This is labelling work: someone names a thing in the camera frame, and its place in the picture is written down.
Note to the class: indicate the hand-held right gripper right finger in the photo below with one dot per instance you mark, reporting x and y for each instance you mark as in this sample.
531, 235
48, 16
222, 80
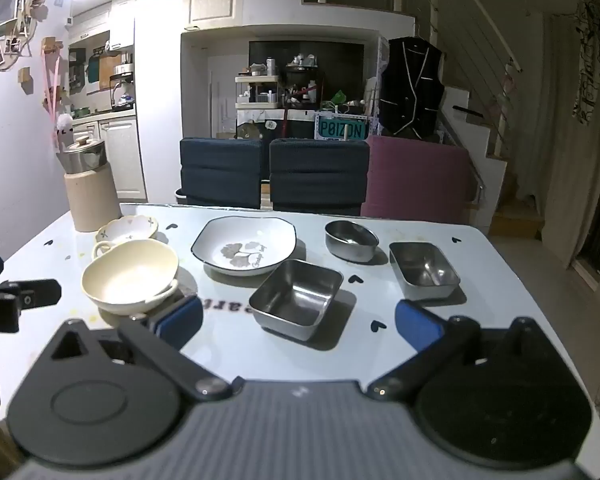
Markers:
415, 322

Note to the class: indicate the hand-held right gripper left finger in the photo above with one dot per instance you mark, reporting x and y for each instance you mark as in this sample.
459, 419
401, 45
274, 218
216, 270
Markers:
180, 320

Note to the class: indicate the oval steel bowl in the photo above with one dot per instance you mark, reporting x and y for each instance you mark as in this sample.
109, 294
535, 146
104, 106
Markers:
352, 247

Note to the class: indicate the flower print yellow-rimmed bowl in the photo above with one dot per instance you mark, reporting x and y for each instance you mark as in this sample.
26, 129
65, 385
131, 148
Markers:
130, 227

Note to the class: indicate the rectangular steel container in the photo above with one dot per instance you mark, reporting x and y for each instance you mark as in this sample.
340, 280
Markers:
422, 270

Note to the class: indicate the white leaf print plate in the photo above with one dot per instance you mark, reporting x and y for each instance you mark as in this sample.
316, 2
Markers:
245, 232

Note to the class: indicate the square steel container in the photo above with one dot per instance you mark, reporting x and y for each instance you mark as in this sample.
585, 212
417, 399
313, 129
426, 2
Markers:
295, 295

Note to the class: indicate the beige ribbed canister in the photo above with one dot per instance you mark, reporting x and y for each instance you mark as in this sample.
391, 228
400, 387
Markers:
92, 200

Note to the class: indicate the steel lidded pot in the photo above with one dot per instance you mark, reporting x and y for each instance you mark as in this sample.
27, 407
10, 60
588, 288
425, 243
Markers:
82, 157

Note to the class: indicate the maroon chair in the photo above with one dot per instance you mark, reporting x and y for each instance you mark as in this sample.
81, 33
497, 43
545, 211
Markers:
415, 180

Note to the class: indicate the dark blue chair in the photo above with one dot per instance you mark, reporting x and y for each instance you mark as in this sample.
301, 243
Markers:
317, 175
220, 170

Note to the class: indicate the white plush toy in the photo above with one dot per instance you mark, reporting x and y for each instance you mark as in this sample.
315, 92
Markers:
65, 124

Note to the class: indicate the white kitchen cabinets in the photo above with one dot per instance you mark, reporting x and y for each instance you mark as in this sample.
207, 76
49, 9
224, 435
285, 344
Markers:
125, 155

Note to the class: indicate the pink ribbon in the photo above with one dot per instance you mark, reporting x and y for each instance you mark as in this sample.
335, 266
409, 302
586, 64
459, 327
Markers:
54, 80

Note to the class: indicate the white staircase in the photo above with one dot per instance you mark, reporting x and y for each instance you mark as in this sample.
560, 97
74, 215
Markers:
490, 135

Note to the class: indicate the teal sign box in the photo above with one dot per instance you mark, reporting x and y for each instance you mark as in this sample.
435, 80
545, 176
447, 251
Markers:
340, 129

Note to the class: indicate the beige curtain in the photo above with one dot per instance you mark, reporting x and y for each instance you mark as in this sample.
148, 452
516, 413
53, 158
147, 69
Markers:
562, 170

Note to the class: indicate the black vest with white trim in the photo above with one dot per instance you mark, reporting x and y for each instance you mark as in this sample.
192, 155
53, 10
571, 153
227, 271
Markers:
412, 90

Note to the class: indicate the green bag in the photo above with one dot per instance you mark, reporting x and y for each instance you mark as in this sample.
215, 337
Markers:
338, 99

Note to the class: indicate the white storage cart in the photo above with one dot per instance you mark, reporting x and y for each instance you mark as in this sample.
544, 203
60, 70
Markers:
257, 80

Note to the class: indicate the stair railing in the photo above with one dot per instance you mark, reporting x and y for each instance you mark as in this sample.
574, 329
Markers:
470, 25

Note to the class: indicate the black patterned curtain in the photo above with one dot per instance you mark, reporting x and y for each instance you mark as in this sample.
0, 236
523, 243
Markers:
590, 60

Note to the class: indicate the wooden photo wall decoration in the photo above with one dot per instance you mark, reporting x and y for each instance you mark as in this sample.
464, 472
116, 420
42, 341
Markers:
10, 25

